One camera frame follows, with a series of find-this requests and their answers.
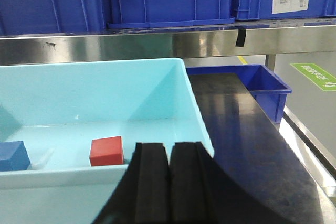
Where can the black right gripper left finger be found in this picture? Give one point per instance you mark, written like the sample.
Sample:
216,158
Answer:
142,195

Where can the blue cube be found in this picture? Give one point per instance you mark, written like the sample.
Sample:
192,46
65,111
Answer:
14,156

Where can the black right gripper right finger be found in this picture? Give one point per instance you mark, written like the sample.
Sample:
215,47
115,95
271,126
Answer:
201,192

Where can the blue crate left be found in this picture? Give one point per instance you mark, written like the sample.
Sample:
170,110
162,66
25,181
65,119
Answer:
19,17

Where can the black tape strip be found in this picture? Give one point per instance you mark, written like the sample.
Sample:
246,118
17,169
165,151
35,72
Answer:
241,36

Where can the red cube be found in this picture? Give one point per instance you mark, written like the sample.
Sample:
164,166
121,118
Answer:
106,151

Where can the small blue plastic bin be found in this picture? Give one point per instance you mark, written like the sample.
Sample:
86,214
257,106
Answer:
265,86

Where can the stainless steel shelf rail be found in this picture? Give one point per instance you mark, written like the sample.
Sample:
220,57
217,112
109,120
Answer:
263,37

